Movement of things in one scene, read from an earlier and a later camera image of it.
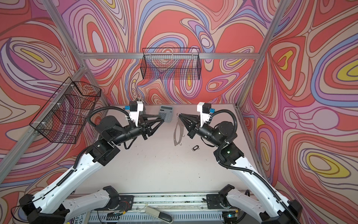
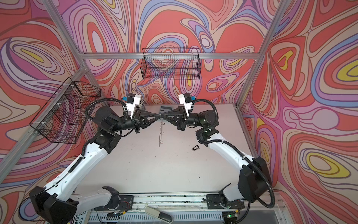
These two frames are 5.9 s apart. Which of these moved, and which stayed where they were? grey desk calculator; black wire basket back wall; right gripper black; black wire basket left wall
Moved: right gripper black
Stayed: grey desk calculator; black wire basket back wall; black wire basket left wall
